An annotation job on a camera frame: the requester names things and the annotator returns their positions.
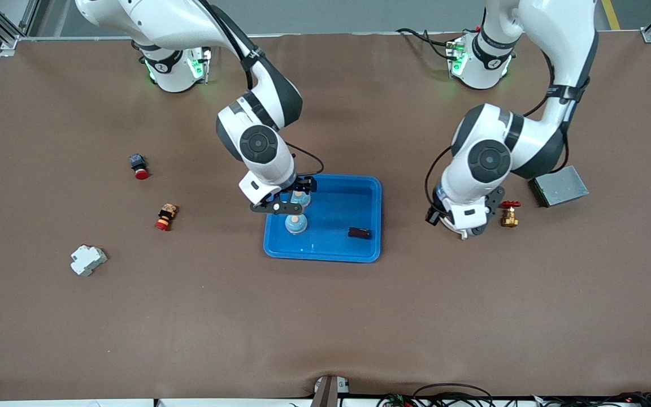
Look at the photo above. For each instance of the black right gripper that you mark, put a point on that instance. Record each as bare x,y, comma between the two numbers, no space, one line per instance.
303,185

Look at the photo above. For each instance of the blue call bell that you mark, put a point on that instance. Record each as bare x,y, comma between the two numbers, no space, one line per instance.
296,225
302,199

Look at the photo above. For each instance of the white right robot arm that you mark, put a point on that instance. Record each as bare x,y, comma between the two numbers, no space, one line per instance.
257,144

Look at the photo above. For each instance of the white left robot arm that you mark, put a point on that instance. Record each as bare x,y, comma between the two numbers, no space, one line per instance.
489,161

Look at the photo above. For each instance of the blue plastic tray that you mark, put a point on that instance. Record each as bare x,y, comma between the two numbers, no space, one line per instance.
337,215

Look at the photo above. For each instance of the silver metal module box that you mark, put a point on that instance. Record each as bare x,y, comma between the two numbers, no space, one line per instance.
560,186

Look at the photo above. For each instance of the brown table mat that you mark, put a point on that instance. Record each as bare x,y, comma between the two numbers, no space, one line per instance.
325,316

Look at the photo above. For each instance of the red yellow emergency stop button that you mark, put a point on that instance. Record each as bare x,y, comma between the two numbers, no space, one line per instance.
164,219

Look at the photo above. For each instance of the red mushroom push button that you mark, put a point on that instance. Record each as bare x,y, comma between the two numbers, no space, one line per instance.
140,169

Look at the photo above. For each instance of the white circuit breaker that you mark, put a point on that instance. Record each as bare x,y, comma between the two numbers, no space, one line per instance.
88,260

